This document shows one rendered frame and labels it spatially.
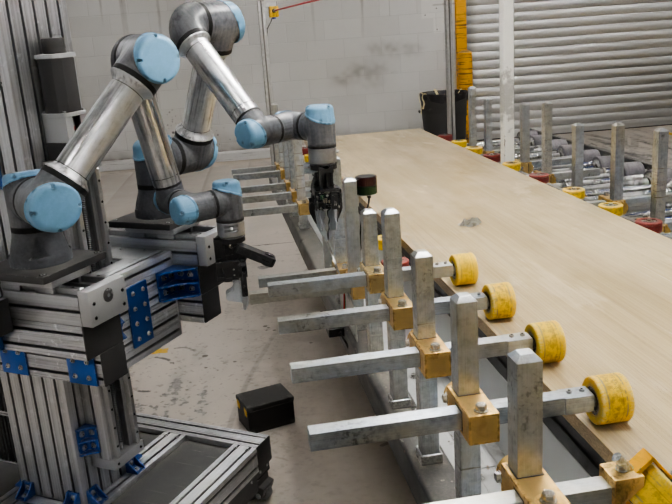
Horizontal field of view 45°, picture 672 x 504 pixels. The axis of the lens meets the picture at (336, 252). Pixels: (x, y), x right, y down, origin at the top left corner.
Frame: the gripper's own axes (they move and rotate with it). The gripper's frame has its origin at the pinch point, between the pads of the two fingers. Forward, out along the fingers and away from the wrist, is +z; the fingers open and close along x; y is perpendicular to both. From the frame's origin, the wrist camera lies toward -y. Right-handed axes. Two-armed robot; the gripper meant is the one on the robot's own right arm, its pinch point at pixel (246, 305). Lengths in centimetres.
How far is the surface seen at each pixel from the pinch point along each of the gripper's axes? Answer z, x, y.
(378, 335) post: 4.5, 22.7, -32.1
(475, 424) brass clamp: -13, 105, -30
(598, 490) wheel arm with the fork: -13, 126, -39
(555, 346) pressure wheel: -12, 79, -55
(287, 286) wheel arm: -12.8, 26.5, -9.6
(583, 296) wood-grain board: -7, 44, -78
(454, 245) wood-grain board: -7, -10, -63
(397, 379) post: 5, 48, -31
